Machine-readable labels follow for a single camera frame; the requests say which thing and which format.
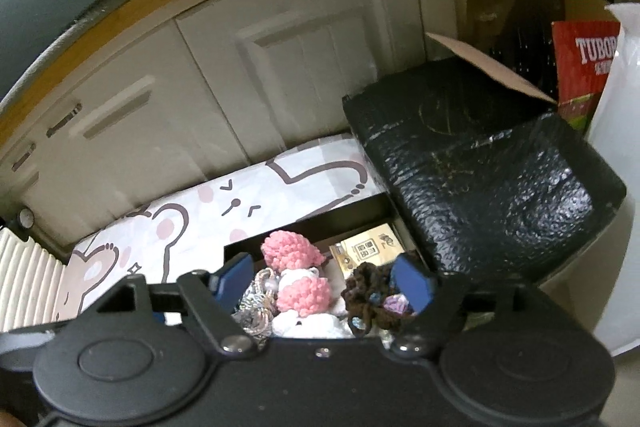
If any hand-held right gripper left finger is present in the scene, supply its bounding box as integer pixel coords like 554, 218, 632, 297
95, 254, 266, 358

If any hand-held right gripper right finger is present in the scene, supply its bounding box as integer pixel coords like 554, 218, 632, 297
390, 252, 541, 358

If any grey rope knot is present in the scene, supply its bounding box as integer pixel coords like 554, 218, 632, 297
231, 268, 278, 340

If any dark crochet scrunchie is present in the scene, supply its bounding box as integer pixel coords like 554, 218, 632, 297
341, 263, 418, 338

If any cream tissue pack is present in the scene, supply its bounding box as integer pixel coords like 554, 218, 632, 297
329, 223, 403, 279

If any pink crochet doll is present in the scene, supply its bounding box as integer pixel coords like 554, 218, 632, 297
261, 231, 335, 314

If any black box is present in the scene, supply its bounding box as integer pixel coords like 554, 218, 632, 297
222, 194, 431, 343

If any white ribbed suitcase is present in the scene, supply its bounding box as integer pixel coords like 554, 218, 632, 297
0, 207, 68, 333

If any black wrapped parcel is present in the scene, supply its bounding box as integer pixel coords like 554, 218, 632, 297
342, 57, 628, 288

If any cream cabinet door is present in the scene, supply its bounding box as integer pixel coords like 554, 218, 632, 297
30, 19, 251, 253
175, 0, 428, 158
410, 0, 613, 68
0, 107, 71, 233

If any brown cardboard box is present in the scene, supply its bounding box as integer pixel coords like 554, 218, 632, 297
425, 0, 566, 105

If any red printed box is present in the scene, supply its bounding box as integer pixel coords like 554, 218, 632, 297
551, 21, 623, 132

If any metal cabinet handle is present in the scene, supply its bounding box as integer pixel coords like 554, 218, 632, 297
46, 103, 83, 138
10, 141, 37, 171

